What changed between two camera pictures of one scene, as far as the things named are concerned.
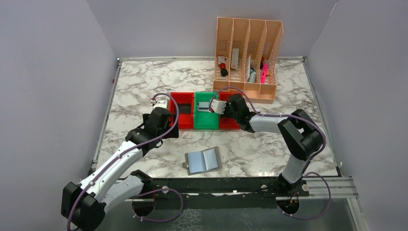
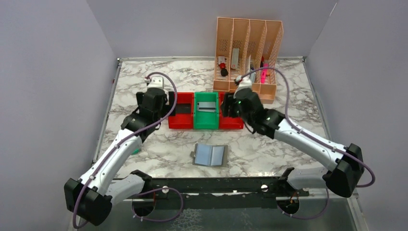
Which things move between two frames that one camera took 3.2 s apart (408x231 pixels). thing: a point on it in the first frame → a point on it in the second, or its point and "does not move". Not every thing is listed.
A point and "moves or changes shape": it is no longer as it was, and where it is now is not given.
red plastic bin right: (226, 122) does not move
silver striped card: (203, 107) does not move
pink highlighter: (263, 73) does not move
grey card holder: (202, 161) moves or changes shape
